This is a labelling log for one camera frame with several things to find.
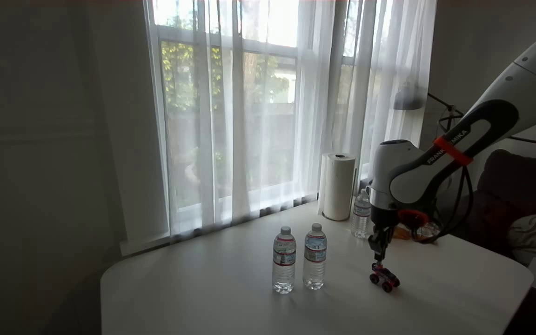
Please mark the small red toy man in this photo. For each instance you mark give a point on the small red toy man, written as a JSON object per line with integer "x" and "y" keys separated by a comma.
{"x": 378, "y": 268}

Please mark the white framed window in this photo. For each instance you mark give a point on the white framed window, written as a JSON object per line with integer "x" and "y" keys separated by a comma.
{"x": 261, "y": 80}

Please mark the black floor lamp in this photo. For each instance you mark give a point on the black floor lamp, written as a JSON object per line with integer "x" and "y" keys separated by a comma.
{"x": 410, "y": 99}

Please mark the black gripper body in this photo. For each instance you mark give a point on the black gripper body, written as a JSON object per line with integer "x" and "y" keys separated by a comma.
{"x": 382, "y": 224}

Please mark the white sheer curtain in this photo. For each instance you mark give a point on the white sheer curtain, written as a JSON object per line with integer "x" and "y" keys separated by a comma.
{"x": 218, "y": 123}

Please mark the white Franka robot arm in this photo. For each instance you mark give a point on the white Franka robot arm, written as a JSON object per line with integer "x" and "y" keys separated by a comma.
{"x": 529, "y": 80}

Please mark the white paper towel roll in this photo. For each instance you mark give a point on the white paper towel roll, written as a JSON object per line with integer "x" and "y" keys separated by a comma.
{"x": 337, "y": 186}

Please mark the red and blue toy truck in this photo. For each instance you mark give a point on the red and blue toy truck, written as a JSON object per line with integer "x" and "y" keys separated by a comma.
{"x": 387, "y": 281}

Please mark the clear plastic water bottle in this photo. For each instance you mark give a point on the clear plastic water bottle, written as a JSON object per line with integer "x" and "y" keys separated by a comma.
{"x": 283, "y": 261}
{"x": 315, "y": 257}
{"x": 359, "y": 214}

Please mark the dark couch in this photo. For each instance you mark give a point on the dark couch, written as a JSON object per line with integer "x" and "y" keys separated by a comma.
{"x": 516, "y": 179}

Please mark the orange snack bag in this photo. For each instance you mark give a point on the orange snack bag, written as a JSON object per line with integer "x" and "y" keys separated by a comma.
{"x": 428, "y": 233}

